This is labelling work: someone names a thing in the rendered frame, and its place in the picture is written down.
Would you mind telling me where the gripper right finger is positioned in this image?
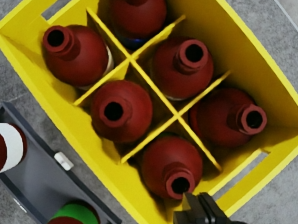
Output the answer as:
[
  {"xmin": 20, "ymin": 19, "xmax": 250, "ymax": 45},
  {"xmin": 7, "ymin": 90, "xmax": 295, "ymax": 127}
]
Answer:
[{"xmin": 196, "ymin": 192, "xmax": 248, "ymax": 224}]

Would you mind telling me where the black rectangular tray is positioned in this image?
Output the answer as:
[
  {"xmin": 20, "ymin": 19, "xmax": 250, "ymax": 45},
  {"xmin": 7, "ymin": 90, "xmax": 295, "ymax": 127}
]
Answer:
[{"xmin": 0, "ymin": 102, "xmax": 122, "ymax": 224}]

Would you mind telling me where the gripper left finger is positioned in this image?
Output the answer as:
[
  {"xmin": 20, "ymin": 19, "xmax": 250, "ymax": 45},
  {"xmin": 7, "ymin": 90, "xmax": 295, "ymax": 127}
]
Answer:
[{"xmin": 172, "ymin": 192, "xmax": 209, "ymax": 224}]

